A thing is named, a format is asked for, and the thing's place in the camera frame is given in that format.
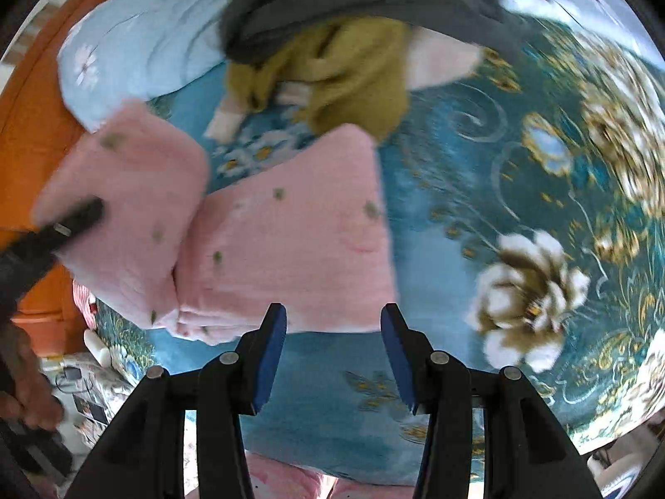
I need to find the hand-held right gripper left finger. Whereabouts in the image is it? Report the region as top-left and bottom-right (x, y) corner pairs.
(65, 302), (288, 499)

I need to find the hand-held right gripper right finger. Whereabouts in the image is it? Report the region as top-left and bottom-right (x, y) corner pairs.
(380, 302), (603, 499)

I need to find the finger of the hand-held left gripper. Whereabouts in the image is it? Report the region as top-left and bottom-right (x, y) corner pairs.
(39, 196), (106, 250)

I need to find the pink fleece garment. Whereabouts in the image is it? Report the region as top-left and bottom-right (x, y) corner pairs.
(31, 100), (400, 346)

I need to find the person's left hand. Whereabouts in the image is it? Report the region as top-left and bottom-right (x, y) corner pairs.
(7, 322), (67, 431)

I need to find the red white striped cloth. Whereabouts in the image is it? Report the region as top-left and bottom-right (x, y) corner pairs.
(71, 278), (99, 328)

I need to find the white plastic bottle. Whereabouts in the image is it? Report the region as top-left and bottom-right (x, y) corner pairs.
(86, 330), (112, 367)

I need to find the orange wooden headboard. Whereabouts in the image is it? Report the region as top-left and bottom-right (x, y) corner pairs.
(0, 0), (131, 331)

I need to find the pink printed cloth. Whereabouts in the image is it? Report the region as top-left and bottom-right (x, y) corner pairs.
(244, 452), (416, 499)

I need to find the grey floral cloth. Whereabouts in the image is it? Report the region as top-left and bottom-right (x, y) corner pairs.
(47, 353), (141, 458)

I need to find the light blue floral quilt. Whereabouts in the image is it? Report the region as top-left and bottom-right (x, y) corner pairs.
(56, 0), (650, 133)

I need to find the teal floral bed sheet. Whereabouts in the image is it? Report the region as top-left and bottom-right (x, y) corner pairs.
(91, 15), (665, 487)

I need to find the white rounded object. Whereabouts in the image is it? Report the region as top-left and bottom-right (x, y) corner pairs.
(587, 444), (648, 499)

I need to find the mustard knit sweater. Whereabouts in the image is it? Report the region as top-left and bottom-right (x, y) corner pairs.
(224, 15), (411, 143)

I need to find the black cable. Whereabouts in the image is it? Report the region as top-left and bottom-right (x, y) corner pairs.
(54, 366), (91, 393)

